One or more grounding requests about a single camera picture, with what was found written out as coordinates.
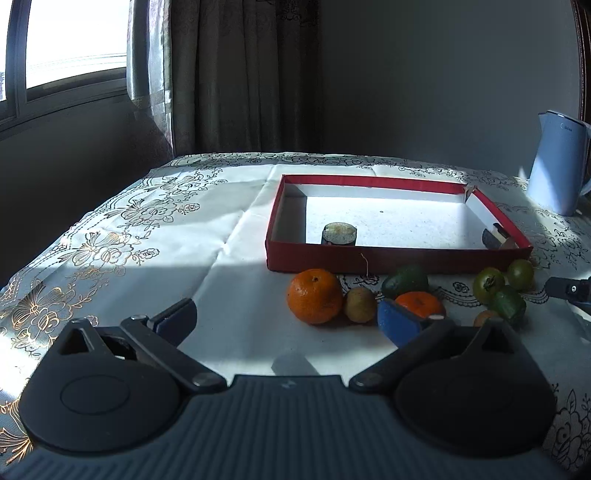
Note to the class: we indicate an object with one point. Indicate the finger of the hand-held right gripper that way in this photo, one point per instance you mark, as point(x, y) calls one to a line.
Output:
point(565, 289)

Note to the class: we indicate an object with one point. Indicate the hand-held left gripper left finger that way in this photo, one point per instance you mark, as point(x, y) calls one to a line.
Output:
point(173, 319)

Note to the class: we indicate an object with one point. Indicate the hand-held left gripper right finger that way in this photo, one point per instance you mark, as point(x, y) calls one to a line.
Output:
point(397, 324)

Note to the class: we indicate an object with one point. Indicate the small orange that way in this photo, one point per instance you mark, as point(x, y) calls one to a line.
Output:
point(420, 303)

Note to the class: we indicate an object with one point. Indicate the brown kiwi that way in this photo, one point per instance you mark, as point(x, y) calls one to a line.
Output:
point(360, 305)

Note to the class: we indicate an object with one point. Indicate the dark green avocado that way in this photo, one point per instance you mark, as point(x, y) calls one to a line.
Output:
point(405, 280)

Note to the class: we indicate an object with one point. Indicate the green tomato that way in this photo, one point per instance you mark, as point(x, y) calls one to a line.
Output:
point(521, 273)
point(488, 285)

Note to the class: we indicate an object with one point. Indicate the light green cut piece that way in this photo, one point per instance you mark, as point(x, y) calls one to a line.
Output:
point(508, 303)

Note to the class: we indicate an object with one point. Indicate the red cardboard box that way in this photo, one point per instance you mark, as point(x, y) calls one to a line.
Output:
point(415, 261)

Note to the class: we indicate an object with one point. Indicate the large orange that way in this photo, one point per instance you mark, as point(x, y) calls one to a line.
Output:
point(315, 296)

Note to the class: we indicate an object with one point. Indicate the white gold floral tablecloth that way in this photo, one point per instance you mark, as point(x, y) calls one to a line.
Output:
point(184, 240)

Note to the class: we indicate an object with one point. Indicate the small yellow round fruit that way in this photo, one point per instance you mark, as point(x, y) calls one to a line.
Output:
point(485, 317)

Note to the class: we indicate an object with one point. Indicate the dark cut cylinder piece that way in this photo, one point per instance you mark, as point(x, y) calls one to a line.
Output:
point(339, 235)
point(495, 237)

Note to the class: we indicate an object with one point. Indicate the light blue electric kettle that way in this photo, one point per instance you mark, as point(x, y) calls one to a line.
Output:
point(554, 166)

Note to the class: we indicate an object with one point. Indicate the brown patterned curtain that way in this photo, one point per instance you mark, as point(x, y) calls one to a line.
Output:
point(240, 78)

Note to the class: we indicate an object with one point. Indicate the window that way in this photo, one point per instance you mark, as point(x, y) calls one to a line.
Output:
point(69, 41)

